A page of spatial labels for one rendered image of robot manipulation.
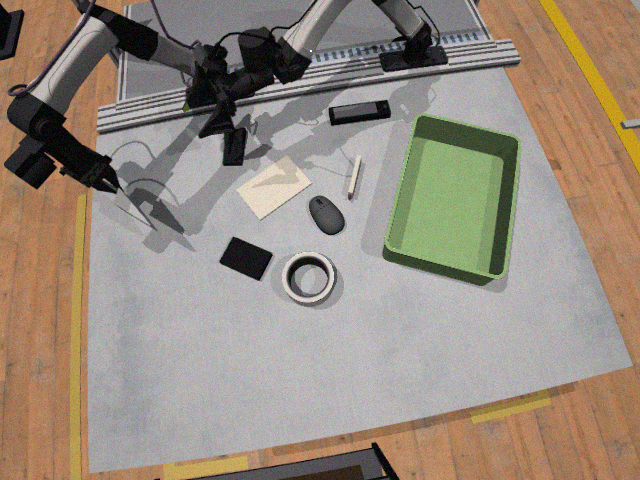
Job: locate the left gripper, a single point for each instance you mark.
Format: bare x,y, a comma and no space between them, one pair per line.
203,89

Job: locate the green rectangular litter pan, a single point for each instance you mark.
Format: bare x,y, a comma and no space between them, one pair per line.
456,200

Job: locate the grey hollow cylinder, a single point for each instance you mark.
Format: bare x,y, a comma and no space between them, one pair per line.
308,258

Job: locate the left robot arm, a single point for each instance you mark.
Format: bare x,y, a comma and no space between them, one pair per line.
299,44

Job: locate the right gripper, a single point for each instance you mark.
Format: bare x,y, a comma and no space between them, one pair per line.
86,168

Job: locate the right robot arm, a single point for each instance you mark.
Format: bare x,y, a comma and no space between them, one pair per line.
38,112

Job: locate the black computer mouse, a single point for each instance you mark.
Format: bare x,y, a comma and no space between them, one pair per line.
326,215

